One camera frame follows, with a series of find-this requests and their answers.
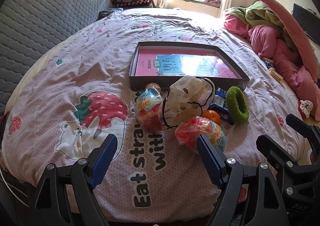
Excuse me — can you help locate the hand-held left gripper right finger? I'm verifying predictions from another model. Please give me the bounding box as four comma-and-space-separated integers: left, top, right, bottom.
196, 134, 290, 226

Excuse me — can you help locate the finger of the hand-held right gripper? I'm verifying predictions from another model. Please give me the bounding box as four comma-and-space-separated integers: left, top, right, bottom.
286, 114, 320, 151
255, 134, 300, 196

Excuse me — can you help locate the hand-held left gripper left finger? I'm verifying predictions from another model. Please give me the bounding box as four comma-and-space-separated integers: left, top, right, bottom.
31, 134, 118, 226

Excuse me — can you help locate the toy egg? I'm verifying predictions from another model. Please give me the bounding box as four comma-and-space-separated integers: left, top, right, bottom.
134, 88, 165, 132
175, 116, 228, 154

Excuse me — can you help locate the orange mandarin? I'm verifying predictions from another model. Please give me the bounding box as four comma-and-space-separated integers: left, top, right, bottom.
201, 110, 221, 125

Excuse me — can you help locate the green fuzzy scrunchie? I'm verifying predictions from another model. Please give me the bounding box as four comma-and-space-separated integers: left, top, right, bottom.
226, 86, 250, 124

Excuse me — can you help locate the white patterned scrunchie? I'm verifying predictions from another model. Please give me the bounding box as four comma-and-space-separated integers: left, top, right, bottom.
159, 75, 216, 131

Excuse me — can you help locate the grey cardboard box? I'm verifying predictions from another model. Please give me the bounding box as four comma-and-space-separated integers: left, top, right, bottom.
128, 41, 250, 92

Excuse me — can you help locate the brown walnut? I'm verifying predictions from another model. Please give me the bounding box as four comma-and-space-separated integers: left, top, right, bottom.
146, 82, 162, 92

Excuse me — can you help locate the red white scrunchie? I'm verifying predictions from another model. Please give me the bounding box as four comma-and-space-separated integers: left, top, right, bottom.
297, 100, 314, 118

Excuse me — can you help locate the large yellow snack packet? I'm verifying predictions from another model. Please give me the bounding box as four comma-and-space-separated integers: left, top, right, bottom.
269, 67, 284, 84

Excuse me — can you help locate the pink quilt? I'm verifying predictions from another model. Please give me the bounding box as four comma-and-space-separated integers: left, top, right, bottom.
223, 13, 320, 106

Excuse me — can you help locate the black television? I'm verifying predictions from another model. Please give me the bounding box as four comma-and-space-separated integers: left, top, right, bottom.
292, 3, 320, 45

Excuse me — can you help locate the pink book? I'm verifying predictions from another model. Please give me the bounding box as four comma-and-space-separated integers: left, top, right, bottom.
135, 48, 242, 79

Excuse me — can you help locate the green blanket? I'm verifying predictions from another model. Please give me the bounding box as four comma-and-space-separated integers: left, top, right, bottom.
222, 1, 295, 48

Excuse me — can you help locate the dark patterned cloth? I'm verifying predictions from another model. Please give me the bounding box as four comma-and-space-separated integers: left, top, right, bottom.
99, 9, 123, 19

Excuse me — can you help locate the grey quilted headboard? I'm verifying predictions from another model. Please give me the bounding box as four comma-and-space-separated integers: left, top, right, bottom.
0, 0, 112, 114

